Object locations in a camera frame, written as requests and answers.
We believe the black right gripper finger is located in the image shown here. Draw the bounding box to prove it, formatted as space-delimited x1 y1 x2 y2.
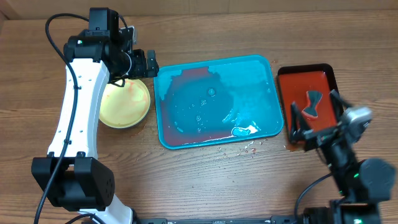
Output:
329 90 350 124
289 102 313 143

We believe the teal plastic tray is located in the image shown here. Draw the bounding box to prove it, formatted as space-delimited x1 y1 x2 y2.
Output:
154 55 284 150

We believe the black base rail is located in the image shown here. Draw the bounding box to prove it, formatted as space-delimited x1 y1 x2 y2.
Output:
134 215 310 224

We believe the yellow plate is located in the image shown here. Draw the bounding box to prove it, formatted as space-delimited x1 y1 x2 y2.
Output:
99 80 151 129

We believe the red black-rimmed tray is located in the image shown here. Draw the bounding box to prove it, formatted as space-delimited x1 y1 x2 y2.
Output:
277 63 343 136

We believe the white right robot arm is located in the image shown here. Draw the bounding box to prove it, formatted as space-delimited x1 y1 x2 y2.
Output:
289 90 396 223

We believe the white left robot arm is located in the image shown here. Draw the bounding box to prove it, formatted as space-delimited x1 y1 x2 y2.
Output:
31 7 159 223

